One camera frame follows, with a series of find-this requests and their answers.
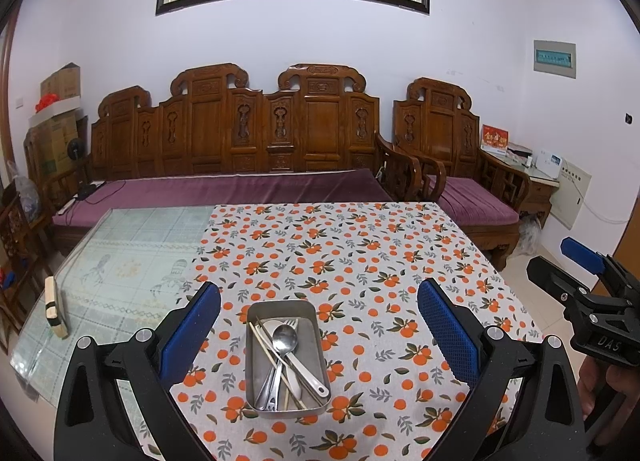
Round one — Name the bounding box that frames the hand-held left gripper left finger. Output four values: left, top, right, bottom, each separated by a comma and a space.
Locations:
52, 282, 222, 461

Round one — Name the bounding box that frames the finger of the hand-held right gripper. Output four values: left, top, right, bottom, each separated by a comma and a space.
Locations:
560, 236, 640, 299
526, 255, 626, 309

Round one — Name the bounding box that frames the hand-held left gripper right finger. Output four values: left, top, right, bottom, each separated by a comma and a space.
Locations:
416, 277, 586, 461

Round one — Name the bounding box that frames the light wooden chopstick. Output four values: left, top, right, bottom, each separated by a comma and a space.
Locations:
255, 319, 292, 411
248, 322, 308, 411

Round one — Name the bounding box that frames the white plastic spoon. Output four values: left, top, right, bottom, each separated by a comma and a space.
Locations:
261, 319, 303, 401

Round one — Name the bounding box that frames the rectangular metal tray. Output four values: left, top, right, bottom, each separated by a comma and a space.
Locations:
245, 299, 332, 419

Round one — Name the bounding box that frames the person's right hand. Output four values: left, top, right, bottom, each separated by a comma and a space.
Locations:
577, 356, 640, 422

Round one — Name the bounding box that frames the white plastic bag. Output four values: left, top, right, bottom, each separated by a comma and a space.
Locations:
517, 218, 543, 258

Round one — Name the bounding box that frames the wooden side table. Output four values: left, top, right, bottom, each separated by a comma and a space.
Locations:
520, 161, 561, 229

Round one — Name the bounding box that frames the white router box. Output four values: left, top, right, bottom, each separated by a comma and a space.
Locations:
532, 151, 566, 178

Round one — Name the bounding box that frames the purple armchair cushion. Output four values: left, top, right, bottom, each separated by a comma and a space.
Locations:
435, 176, 521, 228

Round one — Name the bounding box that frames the orange fruit print tablecloth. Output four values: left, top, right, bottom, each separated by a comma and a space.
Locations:
167, 201, 541, 461

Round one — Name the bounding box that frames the red desk calendar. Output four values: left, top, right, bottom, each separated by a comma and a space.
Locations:
480, 124, 510, 152

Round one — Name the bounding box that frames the light wooden block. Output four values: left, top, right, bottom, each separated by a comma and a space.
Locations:
44, 276, 70, 339

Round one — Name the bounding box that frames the purple sofa cushion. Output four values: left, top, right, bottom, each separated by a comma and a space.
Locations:
52, 168, 396, 228

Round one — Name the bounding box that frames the grey electrical panel box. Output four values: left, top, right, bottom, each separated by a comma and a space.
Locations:
532, 40, 578, 79

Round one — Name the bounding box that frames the wooden chair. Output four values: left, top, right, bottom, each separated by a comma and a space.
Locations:
0, 181, 53, 342

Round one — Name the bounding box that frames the small black fan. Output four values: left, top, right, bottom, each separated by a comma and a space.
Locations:
66, 138, 87, 187

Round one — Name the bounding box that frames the clear plastic bag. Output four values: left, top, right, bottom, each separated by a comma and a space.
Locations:
10, 161, 41, 222

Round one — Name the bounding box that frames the large cardboard box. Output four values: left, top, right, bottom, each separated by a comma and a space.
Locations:
25, 111, 88, 177

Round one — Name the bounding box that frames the carved wooden sofa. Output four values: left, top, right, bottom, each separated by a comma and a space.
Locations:
50, 62, 401, 257

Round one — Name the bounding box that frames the white flat box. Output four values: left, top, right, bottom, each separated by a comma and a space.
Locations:
28, 95, 83, 128

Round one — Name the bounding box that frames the small brown cardboard box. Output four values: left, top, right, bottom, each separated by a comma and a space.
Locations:
40, 62, 82, 102

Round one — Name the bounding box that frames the wooden framed glass door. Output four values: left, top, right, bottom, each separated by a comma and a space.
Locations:
0, 26, 17, 177

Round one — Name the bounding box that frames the white wall panel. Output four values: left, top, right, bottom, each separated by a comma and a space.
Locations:
550, 164, 593, 231

